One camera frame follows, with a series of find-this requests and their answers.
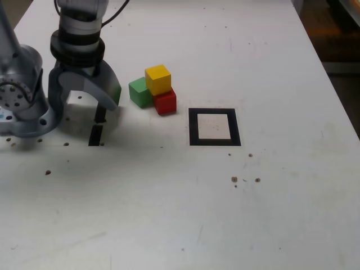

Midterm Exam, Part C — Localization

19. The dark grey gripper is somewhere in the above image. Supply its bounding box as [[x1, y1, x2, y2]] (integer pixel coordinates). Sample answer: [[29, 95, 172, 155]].
[[47, 61, 123, 123]]

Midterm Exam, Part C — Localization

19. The green cube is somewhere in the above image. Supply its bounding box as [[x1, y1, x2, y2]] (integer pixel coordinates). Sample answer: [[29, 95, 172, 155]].
[[128, 77, 154, 109]]

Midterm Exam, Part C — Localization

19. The yellow cube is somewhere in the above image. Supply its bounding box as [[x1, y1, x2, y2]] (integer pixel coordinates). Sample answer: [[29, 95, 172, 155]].
[[145, 64, 172, 96]]

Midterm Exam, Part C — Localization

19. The red cube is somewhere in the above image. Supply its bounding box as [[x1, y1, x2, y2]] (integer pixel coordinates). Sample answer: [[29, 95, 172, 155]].
[[153, 87, 177, 116]]

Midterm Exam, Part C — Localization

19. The black tape square outline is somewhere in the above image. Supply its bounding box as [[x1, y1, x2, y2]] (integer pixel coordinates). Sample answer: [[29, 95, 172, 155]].
[[188, 107, 242, 147]]

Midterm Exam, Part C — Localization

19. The black tape strip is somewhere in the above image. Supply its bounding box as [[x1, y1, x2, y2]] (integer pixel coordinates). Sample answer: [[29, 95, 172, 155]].
[[88, 104, 108, 147]]

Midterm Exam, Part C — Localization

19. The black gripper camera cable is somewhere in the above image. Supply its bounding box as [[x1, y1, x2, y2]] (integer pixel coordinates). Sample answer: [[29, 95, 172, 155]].
[[100, 0, 131, 26]]

